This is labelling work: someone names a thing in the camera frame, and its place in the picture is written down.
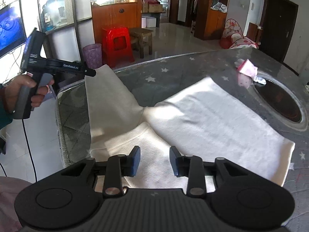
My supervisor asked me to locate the black cable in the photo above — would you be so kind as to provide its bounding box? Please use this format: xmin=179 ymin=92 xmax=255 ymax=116
xmin=21 ymin=118 xmax=38 ymax=183

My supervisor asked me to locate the person's left hand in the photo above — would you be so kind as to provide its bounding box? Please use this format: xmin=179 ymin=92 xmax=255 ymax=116
xmin=4 ymin=73 xmax=55 ymax=113

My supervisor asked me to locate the white sweater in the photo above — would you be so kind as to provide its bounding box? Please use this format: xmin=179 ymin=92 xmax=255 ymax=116
xmin=84 ymin=64 xmax=296 ymax=192

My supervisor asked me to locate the grey star-printed table pad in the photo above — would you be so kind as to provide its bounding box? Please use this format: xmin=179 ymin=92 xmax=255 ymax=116
xmin=55 ymin=47 xmax=309 ymax=199

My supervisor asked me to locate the pink dotted play tent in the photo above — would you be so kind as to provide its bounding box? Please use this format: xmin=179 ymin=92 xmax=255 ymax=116
xmin=219 ymin=19 xmax=259 ymax=50

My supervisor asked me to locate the dark entrance door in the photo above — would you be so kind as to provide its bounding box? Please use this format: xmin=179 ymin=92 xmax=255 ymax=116
xmin=259 ymin=0 xmax=306 ymax=64

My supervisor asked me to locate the small wooden stool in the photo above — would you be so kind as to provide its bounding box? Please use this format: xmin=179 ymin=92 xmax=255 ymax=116
xmin=129 ymin=28 xmax=154 ymax=59

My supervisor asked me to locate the pink cloth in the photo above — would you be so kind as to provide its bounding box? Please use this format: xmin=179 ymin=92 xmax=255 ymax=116
xmin=235 ymin=58 xmax=258 ymax=77

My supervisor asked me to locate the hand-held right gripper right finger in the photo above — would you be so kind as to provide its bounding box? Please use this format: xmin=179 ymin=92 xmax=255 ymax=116
xmin=170 ymin=146 xmax=250 ymax=197

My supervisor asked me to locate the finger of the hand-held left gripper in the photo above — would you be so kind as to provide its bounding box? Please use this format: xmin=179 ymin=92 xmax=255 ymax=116
xmin=81 ymin=63 xmax=97 ymax=78

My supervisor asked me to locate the cardboard box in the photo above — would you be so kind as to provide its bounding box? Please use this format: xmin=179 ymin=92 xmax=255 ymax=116
xmin=142 ymin=3 xmax=166 ymax=13

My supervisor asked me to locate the wooden shelf cabinet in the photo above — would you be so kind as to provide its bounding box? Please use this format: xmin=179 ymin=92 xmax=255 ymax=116
xmin=194 ymin=0 xmax=229 ymax=41

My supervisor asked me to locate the white storage box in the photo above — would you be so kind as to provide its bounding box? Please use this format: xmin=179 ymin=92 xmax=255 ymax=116
xmin=141 ymin=16 xmax=158 ymax=29

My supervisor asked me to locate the red plastic stool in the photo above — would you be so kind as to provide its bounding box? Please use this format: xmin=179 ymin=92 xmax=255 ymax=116
xmin=102 ymin=27 xmax=136 ymax=68

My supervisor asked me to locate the person's left forearm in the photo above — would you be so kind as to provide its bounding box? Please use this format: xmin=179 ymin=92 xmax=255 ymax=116
xmin=0 ymin=84 xmax=15 ymax=131

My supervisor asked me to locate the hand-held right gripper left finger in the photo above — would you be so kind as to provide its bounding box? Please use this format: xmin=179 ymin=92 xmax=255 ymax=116
xmin=60 ymin=146 xmax=141 ymax=198

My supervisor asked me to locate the television screen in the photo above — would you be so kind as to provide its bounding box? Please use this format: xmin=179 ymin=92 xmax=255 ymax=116
xmin=0 ymin=0 xmax=27 ymax=59

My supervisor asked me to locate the round black cooktop plate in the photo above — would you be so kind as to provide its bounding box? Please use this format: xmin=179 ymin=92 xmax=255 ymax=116
xmin=250 ymin=71 xmax=307 ymax=130

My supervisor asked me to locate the purple waste basket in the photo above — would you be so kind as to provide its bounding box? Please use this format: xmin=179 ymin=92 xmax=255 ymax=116
xmin=82 ymin=43 xmax=103 ymax=70

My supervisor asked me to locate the small dark wooden stand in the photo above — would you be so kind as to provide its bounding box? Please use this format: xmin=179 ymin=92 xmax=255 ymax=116
xmin=247 ymin=22 xmax=263 ymax=46

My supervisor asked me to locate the wooden cupboard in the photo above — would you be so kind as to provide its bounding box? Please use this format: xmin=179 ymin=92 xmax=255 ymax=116
xmin=91 ymin=0 xmax=143 ymax=52

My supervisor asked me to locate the person's pink clothing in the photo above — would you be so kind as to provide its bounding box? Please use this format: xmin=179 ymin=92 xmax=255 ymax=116
xmin=0 ymin=176 xmax=33 ymax=232

